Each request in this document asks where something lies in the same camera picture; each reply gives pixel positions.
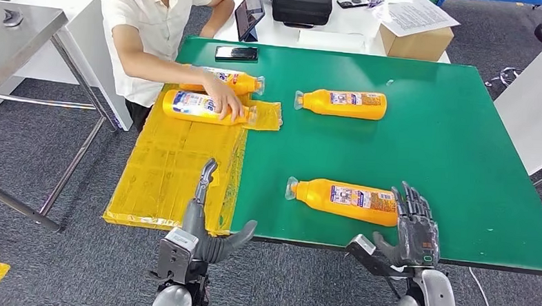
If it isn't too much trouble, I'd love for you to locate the black carrying case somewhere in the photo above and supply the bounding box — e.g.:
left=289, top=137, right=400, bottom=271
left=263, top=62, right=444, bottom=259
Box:
left=270, top=0, right=334, bottom=30

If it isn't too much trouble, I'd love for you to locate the black smartphone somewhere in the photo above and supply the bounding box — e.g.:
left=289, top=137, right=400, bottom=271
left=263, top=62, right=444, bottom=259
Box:
left=214, top=44, right=260, bottom=63

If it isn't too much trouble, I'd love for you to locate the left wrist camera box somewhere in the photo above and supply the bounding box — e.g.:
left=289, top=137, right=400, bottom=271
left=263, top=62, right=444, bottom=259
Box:
left=155, top=225, right=201, bottom=287

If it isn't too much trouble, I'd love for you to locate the white side table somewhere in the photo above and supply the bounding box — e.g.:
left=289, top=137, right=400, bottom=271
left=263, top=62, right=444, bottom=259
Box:
left=489, top=22, right=542, bottom=212

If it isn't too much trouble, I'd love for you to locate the printed paper sheet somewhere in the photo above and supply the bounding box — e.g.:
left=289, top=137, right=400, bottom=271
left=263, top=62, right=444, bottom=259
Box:
left=372, top=0, right=461, bottom=41

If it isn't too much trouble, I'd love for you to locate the steel table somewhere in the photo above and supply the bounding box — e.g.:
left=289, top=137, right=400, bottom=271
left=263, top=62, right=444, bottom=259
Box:
left=0, top=0, right=124, bottom=236

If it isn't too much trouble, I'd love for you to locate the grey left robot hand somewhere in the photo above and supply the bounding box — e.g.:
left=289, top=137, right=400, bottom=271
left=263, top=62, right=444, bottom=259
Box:
left=179, top=157, right=261, bottom=266

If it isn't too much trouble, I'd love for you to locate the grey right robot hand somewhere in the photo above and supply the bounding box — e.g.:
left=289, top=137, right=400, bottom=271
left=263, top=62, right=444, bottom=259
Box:
left=371, top=179, right=444, bottom=270

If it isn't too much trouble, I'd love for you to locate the black tablet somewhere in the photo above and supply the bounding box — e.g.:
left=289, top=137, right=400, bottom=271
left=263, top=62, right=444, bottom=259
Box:
left=233, top=0, right=268, bottom=43

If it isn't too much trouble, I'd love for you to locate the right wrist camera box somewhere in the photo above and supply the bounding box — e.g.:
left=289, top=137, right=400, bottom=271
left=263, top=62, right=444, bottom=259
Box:
left=343, top=234, right=414, bottom=280

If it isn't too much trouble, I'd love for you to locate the black phone with ring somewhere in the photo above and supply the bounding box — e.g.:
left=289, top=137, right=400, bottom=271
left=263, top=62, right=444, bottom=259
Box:
left=335, top=0, right=371, bottom=11

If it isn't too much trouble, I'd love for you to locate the person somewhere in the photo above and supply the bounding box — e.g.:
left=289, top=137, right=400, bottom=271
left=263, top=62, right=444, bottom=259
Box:
left=93, top=0, right=252, bottom=138

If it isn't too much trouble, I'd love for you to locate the coiled white cable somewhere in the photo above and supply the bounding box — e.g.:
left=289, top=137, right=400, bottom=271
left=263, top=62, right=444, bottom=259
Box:
left=483, top=65, right=525, bottom=90

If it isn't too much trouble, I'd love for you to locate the brown cardboard box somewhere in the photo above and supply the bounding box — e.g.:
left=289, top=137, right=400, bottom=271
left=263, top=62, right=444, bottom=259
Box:
left=377, top=23, right=455, bottom=63

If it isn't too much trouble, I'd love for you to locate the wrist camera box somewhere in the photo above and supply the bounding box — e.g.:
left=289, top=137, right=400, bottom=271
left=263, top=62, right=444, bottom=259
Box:
left=155, top=225, right=201, bottom=287
left=343, top=234, right=414, bottom=280

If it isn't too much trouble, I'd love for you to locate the person's right hand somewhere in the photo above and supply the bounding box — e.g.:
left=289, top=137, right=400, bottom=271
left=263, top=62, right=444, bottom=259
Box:
left=201, top=74, right=248, bottom=123

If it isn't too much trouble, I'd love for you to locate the grey metal part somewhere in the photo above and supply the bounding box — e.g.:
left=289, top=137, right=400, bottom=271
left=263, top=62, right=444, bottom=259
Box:
left=2, top=8, right=25, bottom=28

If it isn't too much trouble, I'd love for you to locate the yellow taped cardboard sheet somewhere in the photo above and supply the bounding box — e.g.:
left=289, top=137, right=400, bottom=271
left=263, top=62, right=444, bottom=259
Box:
left=101, top=81, right=285, bottom=239

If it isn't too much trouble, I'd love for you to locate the orange detergent bottle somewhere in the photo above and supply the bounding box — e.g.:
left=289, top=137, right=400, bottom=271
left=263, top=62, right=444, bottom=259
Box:
left=179, top=64, right=266, bottom=98
left=283, top=176, right=401, bottom=228
left=161, top=88, right=259, bottom=128
left=293, top=88, right=388, bottom=121

